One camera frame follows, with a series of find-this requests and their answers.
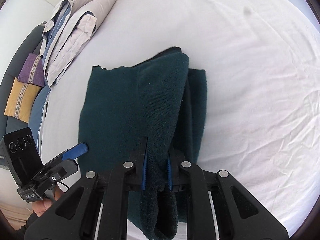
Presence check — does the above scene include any dark jacket left sleeve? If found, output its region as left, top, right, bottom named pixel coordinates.
left=16, top=212, right=39, bottom=239

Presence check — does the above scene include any person's left hand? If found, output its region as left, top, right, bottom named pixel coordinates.
left=32, top=186, right=64, bottom=217

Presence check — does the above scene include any purple patterned cushion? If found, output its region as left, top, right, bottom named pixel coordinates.
left=17, top=53, right=45, bottom=87

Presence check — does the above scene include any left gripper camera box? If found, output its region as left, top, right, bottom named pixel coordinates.
left=1, top=127, right=43, bottom=187

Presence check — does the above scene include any dark grey headboard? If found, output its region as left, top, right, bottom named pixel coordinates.
left=0, top=22, right=47, bottom=140

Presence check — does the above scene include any blue pillow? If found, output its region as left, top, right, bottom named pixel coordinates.
left=28, top=85, right=50, bottom=150

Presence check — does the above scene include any yellow patterned cushion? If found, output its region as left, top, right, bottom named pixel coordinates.
left=4, top=78, right=42, bottom=124

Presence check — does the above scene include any dark green knit sweater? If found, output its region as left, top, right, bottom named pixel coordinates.
left=78, top=47, right=207, bottom=239

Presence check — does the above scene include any white bed sheet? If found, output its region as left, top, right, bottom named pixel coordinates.
left=41, top=0, right=319, bottom=235

